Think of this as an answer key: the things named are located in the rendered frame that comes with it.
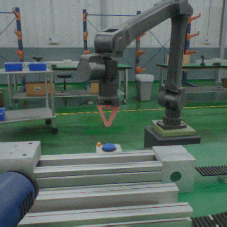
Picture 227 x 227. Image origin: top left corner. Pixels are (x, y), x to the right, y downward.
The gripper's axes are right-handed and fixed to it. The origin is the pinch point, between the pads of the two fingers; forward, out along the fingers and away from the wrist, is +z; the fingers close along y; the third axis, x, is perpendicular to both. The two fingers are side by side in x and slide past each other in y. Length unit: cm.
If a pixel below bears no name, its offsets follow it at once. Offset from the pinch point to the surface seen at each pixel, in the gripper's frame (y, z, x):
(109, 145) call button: 0.6, 7.1, 0.5
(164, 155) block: 14.3, 4.9, 14.3
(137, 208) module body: 35.4, 6.0, 3.1
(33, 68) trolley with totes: -258, 2, -76
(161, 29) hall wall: -758, -80, 226
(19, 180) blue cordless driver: 46.7, -6.9, -14.5
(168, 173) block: 17.8, 8.6, 14.7
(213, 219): 30.6, 13.1, 20.9
